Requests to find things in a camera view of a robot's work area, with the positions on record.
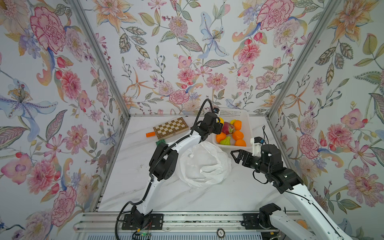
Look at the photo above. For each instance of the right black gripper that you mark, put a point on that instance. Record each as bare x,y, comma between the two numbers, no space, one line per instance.
247,156

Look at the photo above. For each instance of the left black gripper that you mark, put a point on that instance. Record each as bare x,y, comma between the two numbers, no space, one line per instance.
217,128

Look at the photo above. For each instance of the orange mandarin fruit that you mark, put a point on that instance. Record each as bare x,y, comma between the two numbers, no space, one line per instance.
237,135
237,125
240,143
220,137

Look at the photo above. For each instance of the red dragon fruit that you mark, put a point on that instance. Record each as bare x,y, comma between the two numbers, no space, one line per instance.
228,128

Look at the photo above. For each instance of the green pear fruit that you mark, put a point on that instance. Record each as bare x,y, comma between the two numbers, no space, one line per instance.
226,141

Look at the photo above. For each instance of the white translucent plastic bag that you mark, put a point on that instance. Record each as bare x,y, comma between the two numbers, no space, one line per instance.
203,165

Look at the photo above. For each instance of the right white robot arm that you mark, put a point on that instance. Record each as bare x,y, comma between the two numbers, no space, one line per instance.
322,226

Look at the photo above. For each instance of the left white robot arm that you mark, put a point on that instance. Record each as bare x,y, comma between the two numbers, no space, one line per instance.
164,161

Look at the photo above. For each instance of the white perforated plastic basket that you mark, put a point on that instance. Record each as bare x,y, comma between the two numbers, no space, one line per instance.
228,115

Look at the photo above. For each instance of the wooden folding chessboard box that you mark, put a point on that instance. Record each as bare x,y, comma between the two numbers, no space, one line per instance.
171,128

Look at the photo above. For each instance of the green toy building brick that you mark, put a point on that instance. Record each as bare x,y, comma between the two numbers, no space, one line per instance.
160,141

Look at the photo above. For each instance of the orange toy building brick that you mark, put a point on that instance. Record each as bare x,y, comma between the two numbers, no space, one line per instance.
151,134

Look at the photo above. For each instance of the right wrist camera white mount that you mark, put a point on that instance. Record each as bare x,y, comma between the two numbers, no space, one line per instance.
257,143

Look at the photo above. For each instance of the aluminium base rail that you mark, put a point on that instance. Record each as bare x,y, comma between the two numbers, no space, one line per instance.
177,226

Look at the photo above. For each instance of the aluminium corner post left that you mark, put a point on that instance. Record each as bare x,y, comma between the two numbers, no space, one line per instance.
90,35

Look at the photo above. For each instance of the aluminium corner post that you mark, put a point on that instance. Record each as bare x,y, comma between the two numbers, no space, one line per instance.
304,54
90,35

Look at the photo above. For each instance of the aluminium corner post right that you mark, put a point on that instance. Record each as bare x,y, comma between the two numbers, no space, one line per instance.
304,54

